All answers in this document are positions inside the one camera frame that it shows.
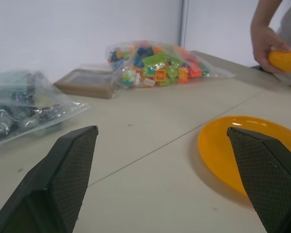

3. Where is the bag of colourful toy bricks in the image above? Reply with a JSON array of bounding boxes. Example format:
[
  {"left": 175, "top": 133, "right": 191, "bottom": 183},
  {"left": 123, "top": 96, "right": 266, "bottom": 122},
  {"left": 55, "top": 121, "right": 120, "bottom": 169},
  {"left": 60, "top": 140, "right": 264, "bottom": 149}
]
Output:
[{"left": 105, "top": 40, "right": 237, "bottom": 91}]

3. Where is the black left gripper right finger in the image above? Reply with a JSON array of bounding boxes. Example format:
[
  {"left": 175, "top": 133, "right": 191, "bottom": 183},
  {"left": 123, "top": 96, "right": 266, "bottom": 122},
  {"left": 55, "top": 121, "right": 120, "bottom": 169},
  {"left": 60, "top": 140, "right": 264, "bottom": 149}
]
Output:
[{"left": 226, "top": 126, "right": 291, "bottom": 233}]

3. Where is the orange plastic plate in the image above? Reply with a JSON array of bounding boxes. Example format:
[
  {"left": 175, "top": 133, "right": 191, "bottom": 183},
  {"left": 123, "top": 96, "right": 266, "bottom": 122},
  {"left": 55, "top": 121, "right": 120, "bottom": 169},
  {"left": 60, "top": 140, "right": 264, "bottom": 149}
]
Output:
[{"left": 197, "top": 116, "right": 291, "bottom": 197}]

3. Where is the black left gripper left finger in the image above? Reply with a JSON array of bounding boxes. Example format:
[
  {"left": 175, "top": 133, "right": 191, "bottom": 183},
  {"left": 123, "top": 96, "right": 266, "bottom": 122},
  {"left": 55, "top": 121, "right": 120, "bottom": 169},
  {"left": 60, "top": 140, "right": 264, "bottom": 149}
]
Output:
[{"left": 0, "top": 125, "right": 99, "bottom": 233}]

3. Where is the grey vertical wall post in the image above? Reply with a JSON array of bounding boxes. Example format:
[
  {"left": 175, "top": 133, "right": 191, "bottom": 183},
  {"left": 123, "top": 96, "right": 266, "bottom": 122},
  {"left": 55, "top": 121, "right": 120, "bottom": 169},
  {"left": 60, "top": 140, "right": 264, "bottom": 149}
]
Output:
[{"left": 179, "top": 0, "right": 189, "bottom": 48}]

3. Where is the person's bare hand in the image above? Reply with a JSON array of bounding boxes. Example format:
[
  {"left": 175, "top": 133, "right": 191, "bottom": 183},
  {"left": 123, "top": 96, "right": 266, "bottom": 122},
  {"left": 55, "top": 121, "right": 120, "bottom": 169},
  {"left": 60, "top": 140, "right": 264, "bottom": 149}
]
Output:
[{"left": 250, "top": 19, "right": 291, "bottom": 73}]

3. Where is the bag of dark toy parts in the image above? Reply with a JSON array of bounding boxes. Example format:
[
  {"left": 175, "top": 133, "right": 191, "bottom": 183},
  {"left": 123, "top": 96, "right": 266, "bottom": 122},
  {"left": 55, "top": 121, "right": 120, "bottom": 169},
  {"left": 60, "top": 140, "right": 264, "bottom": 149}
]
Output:
[{"left": 0, "top": 69, "right": 91, "bottom": 148}]

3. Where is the yellow corn cob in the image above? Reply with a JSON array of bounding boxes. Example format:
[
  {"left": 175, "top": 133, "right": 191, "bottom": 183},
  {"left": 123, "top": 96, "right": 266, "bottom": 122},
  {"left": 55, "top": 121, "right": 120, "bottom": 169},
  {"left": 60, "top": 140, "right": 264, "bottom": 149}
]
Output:
[{"left": 268, "top": 50, "right": 291, "bottom": 74}]

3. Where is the brown wooden picture frame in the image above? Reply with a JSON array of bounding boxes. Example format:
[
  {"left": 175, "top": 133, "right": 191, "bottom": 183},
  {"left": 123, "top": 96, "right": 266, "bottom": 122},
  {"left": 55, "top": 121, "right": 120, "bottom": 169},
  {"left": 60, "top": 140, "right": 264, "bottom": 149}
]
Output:
[{"left": 53, "top": 63, "right": 121, "bottom": 100}]

